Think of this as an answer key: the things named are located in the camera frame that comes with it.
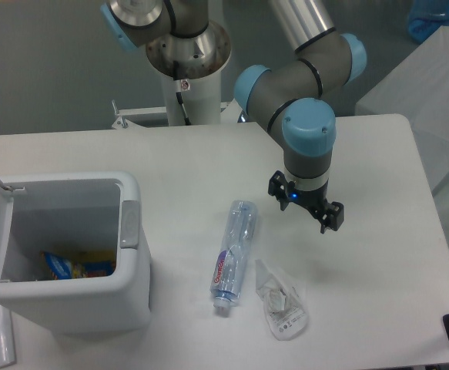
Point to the white trash can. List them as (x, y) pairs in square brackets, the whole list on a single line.
[(71, 213)]

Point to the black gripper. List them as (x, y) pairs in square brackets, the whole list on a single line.
[(330, 214)]

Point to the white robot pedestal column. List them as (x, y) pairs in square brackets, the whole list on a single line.
[(190, 73)]

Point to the clear plastic water bottle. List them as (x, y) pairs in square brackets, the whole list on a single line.
[(231, 263)]

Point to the clear plastic wrapper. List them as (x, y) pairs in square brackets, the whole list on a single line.
[(283, 300)]

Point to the blue plastic bag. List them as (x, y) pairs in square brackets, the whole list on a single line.
[(425, 18)]

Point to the blue yellow snack wrapper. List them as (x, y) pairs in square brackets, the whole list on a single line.
[(79, 265)]

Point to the white metal base bracket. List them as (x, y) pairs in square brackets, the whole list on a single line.
[(231, 112)]

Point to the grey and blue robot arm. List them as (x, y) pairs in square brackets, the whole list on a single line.
[(287, 103)]

